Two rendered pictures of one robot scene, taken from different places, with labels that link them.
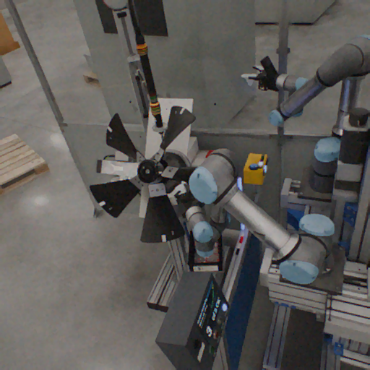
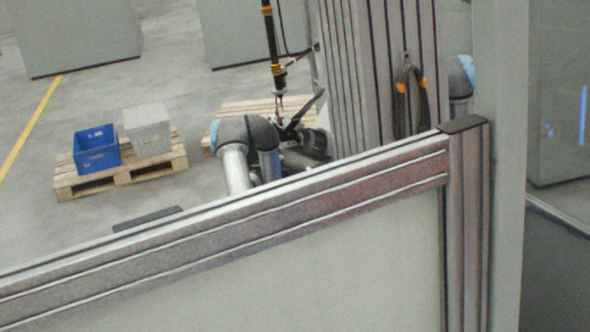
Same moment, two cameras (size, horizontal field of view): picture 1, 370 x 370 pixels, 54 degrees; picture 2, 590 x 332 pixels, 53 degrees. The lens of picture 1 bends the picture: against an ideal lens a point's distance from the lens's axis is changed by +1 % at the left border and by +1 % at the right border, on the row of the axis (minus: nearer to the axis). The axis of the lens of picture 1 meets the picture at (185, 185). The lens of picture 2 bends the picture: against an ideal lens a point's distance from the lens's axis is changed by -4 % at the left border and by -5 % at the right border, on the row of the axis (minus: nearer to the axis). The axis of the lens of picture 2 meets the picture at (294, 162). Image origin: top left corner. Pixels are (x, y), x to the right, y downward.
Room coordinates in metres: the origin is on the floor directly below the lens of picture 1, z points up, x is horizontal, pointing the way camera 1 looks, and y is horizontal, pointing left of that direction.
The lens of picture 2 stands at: (-0.39, -1.64, 2.29)
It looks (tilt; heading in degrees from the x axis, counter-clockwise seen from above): 26 degrees down; 43
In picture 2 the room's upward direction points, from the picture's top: 9 degrees counter-clockwise
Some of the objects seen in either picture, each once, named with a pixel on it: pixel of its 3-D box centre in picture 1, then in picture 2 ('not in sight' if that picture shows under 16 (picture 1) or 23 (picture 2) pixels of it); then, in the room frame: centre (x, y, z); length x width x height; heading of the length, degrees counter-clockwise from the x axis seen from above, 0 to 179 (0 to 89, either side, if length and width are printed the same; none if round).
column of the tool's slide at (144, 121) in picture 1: (155, 148); not in sight; (2.14, 0.16, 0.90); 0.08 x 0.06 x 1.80; 98
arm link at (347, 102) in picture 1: (349, 102); (456, 132); (1.37, -0.78, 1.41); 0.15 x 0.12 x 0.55; 126
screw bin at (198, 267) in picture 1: (206, 250); not in sight; (1.19, -0.04, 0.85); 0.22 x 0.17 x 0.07; 169
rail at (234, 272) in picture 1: (241, 248); not in sight; (1.18, -0.22, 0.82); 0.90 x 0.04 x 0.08; 153
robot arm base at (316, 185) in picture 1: (325, 175); not in sight; (1.29, -0.67, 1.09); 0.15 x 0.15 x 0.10
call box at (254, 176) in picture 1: (256, 169); not in sight; (1.53, -0.40, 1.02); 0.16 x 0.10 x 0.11; 153
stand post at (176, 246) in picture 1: (177, 248); not in sight; (1.58, 0.13, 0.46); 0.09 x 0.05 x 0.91; 63
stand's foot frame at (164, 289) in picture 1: (191, 275); not in sight; (1.67, 0.09, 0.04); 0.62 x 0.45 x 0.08; 153
